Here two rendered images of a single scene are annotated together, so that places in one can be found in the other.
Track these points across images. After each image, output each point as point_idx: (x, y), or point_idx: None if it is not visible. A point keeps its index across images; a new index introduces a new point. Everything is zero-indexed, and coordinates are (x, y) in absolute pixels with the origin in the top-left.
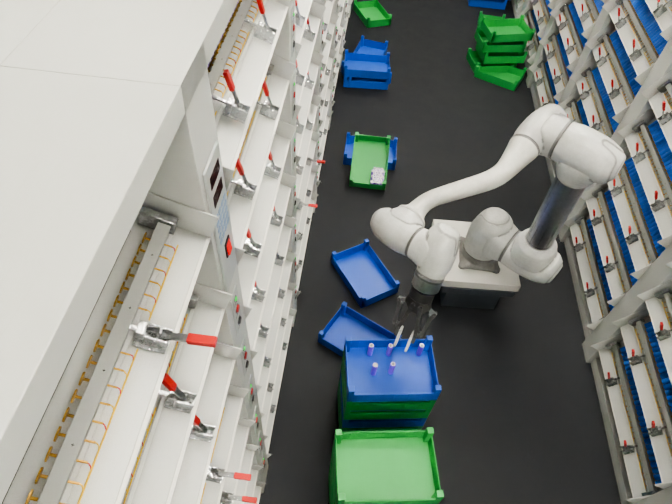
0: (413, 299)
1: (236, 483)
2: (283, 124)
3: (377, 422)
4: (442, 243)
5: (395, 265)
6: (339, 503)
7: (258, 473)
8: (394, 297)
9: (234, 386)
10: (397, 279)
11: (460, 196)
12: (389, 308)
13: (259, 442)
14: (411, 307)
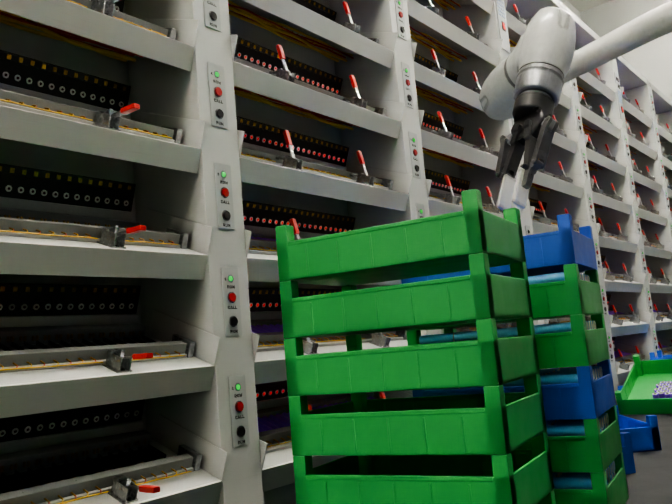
0: (513, 109)
1: (134, 134)
2: (385, 35)
3: (480, 391)
4: (537, 15)
5: (671, 439)
6: (279, 249)
7: (215, 390)
8: (652, 452)
9: (186, 19)
10: (669, 444)
11: (605, 43)
12: (635, 456)
13: (229, 287)
14: (516, 128)
